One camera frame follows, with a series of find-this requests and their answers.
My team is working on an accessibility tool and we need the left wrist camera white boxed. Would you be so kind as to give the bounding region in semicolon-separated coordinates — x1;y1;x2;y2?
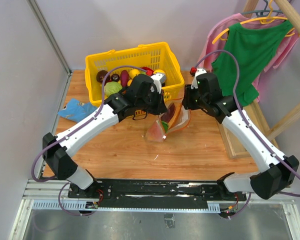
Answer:
150;72;167;94

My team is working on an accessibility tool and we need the aluminium frame post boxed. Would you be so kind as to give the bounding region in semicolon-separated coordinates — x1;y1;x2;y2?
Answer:
26;0;72;76

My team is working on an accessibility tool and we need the wooden clothes rack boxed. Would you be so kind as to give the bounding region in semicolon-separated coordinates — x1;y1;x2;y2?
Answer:
201;0;300;160

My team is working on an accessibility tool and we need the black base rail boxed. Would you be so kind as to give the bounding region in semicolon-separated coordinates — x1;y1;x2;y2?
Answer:
68;178;247;211

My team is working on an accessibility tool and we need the yellow clothes hanger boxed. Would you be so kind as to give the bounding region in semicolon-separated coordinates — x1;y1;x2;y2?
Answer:
212;0;288;45

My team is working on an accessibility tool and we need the yellow lemon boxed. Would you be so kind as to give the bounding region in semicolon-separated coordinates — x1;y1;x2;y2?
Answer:
128;68;141;80

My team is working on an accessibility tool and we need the pink shirt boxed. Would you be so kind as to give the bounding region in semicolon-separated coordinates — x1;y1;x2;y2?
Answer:
200;13;300;100

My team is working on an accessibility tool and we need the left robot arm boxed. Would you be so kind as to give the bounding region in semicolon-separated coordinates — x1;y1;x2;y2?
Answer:
42;73;167;198

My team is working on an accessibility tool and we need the red chili pepper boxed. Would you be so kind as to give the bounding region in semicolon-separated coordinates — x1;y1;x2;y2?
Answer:
141;66;153;73

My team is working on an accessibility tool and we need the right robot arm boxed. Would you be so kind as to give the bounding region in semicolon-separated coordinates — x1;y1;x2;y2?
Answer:
182;68;299;200

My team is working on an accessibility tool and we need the green tank top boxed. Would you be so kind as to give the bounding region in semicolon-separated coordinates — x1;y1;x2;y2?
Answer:
211;20;293;107

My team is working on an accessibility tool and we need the grey clothes hanger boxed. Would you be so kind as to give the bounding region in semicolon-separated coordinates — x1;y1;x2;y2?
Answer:
241;0;271;18

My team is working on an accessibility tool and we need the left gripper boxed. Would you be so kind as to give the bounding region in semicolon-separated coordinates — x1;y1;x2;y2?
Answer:
136;87;169;116

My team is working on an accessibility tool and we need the watermelon slice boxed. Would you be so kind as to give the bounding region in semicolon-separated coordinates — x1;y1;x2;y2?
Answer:
145;119;169;142

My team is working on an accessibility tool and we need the dark mangosteen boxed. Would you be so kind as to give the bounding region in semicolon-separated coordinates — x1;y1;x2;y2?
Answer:
96;70;111;83

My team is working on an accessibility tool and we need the papaya half slice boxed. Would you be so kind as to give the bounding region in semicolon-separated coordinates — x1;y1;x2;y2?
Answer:
160;102;182;130

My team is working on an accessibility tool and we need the blue cloth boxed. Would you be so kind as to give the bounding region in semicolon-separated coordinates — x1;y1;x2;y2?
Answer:
57;98;97;123

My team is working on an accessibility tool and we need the green cabbage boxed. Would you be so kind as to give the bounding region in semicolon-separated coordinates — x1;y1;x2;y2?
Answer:
104;81;123;97

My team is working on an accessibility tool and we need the yellow plastic basket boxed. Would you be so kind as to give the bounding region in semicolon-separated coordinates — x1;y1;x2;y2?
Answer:
84;42;185;107

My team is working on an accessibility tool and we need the clear zip top bag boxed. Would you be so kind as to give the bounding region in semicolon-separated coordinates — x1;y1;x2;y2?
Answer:
145;98;192;143

